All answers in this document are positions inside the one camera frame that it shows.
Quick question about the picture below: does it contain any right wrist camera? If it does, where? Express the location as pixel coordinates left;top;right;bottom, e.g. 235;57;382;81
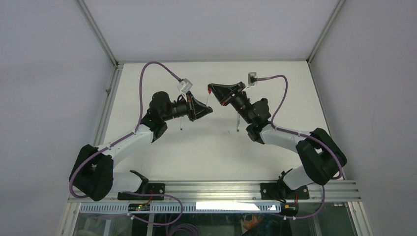
244;72;258;90

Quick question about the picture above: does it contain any orange object below table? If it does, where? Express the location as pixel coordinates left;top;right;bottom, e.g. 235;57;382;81
241;214;263;231

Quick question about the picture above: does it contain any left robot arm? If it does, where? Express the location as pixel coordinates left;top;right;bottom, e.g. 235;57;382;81
69;91;213;202

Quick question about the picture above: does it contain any aluminium frame rail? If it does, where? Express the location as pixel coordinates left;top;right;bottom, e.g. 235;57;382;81
68;180;361;203

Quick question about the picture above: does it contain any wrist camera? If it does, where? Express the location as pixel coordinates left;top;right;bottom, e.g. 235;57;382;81
177;78;193;94
244;72;258;90

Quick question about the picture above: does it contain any white pen red end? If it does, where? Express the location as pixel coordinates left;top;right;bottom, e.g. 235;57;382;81
206;94;210;107

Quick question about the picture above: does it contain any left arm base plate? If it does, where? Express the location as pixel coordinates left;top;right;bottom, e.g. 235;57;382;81
117;183;165;201

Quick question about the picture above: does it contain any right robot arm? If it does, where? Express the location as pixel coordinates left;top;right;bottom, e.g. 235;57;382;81
208;82;347;200

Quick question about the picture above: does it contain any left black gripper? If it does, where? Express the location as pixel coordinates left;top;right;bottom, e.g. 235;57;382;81
162;91;212;122

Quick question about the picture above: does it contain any white slotted cable duct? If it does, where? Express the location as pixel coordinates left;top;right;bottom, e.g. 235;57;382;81
80;201;281;214

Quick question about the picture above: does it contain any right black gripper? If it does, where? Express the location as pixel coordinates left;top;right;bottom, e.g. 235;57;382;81
208;82;253;124

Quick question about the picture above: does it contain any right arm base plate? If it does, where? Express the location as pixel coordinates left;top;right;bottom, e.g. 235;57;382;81
260;182;310;200

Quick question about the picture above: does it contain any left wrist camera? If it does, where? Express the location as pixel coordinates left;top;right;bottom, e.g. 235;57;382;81
177;78;193;94

